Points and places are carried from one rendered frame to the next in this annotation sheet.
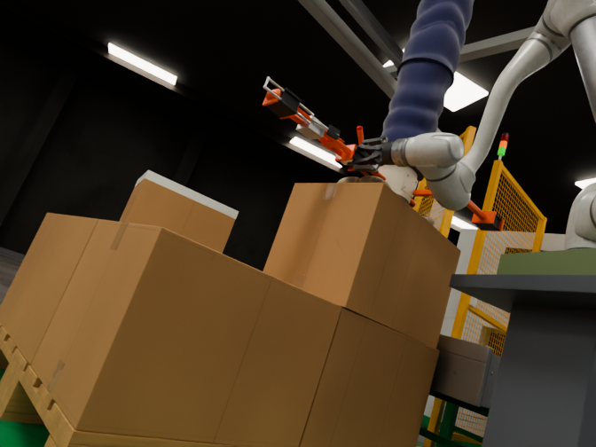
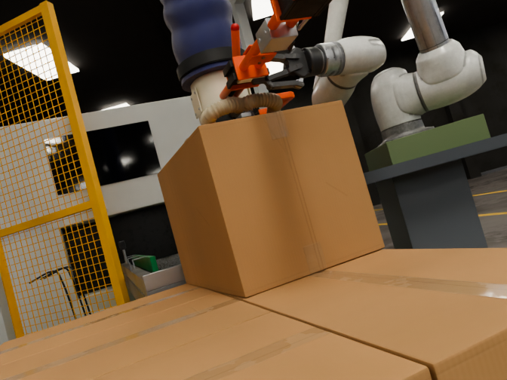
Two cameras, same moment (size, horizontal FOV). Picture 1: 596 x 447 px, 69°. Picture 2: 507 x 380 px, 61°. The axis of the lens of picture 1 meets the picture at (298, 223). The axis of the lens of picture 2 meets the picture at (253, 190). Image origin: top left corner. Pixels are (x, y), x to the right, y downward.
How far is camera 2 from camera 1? 1.51 m
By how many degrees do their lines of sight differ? 70
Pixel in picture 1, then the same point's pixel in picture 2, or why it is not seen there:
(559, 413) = (466, 231)
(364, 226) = (351, 156)
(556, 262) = (440, 136)
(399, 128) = (222, 22)
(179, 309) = not seen: outside the picture
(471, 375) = not seen: hidden behind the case
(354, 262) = (366, 199)
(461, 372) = not seen: hidden behind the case
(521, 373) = (428, 222)
